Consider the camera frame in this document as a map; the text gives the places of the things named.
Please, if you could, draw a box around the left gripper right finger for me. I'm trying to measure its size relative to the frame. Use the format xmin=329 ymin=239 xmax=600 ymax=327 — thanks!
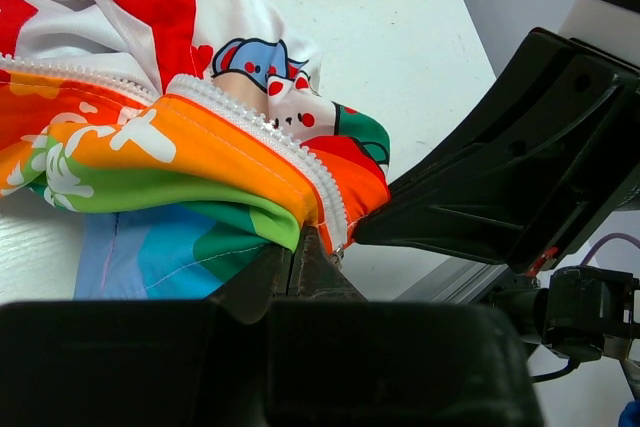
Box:
xmin=287 ymin=226 xmax=365 ymax=301

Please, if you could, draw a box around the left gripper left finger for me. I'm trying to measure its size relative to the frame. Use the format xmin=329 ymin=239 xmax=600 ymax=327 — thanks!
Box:
xmin=207 ymin=245 xmax=293 ymax=325

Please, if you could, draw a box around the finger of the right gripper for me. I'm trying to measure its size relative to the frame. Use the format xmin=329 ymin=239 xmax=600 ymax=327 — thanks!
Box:
xmin=354 ymin=28 xmax=639 ymax=274

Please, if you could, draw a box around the colourful children's zip jacket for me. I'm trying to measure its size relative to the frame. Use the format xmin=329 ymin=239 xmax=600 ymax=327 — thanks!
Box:
xmin=1 ymin=0 xmax=390 ymax=300

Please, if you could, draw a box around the aluminium front rail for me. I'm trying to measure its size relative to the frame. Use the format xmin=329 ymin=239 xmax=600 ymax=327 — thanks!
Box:
xmin=396 ymin=258 xmax=511 ymax=304

